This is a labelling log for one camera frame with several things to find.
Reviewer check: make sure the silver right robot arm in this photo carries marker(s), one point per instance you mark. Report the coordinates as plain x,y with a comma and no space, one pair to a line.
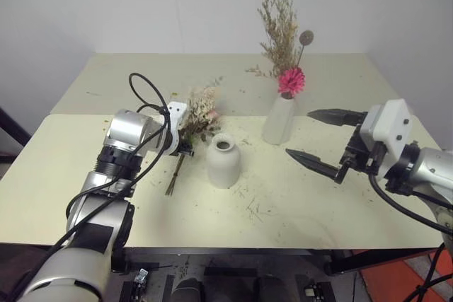
431,167

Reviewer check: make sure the dried bouquet with pink flower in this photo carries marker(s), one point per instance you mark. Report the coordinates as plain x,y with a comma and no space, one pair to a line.
291,81

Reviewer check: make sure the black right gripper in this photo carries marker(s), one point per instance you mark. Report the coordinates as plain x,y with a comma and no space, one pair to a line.
357,158

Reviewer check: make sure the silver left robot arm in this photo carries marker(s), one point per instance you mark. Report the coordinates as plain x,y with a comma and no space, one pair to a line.
124,128

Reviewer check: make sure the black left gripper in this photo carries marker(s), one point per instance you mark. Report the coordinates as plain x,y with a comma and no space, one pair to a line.
182,148

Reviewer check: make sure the round white ceramic vase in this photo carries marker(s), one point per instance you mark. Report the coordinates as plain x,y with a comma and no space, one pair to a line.
223,167

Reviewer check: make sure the dark furniture piece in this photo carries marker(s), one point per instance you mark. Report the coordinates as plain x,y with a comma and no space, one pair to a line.
12,132

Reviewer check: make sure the black table frame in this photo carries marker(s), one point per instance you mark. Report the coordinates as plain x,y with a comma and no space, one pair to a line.
371,257

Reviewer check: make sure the dried beige flower bouquet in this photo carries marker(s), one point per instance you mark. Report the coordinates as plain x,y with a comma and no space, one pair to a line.
200,111

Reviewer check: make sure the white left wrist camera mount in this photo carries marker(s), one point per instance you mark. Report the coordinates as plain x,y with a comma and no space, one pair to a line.
176,121

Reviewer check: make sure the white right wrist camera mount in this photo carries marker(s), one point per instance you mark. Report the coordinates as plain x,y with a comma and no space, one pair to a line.
393,121

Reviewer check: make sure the dark rounded shape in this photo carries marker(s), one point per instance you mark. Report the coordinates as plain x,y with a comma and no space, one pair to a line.
187,289

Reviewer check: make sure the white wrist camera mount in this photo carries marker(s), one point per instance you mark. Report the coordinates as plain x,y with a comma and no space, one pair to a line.
176,121
393,121

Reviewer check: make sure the tall white faceted vase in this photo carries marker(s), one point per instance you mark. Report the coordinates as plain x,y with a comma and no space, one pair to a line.
279,125

